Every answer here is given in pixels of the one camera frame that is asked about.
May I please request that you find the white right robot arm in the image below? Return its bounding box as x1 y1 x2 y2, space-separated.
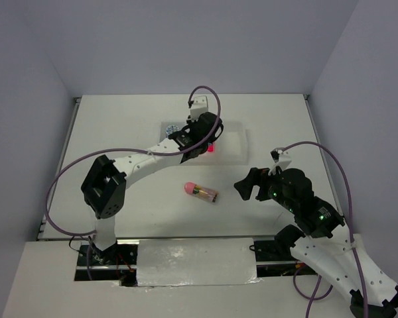
234 168 398 317

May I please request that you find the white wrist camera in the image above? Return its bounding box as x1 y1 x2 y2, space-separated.
188 95 208 121
269 148 292 175

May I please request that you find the white foil-covered front panel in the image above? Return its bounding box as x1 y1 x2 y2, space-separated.
136 238 260 287

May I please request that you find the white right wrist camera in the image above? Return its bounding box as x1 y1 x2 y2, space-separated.
269 148 292 175

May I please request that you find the silver metal table rail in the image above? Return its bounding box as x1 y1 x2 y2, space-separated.
36 234 276 241

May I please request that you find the clear three-compartment plastic organizer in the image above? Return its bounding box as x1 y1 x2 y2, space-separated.
157 119 250 166

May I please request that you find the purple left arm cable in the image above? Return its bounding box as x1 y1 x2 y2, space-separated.
44 85 222 282

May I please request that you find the pink tube of coloured pens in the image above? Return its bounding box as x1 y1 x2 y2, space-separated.
184 182 218 203

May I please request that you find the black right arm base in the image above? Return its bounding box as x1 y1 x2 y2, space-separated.
249 240 316 278

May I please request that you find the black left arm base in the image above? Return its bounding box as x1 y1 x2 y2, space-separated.
68 237 139 287

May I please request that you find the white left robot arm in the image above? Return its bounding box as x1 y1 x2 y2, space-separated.
81 112 224 264

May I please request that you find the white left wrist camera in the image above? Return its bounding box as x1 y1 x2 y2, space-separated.
188 95 208 121

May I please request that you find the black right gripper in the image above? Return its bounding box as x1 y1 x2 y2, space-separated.
233 164 296 211

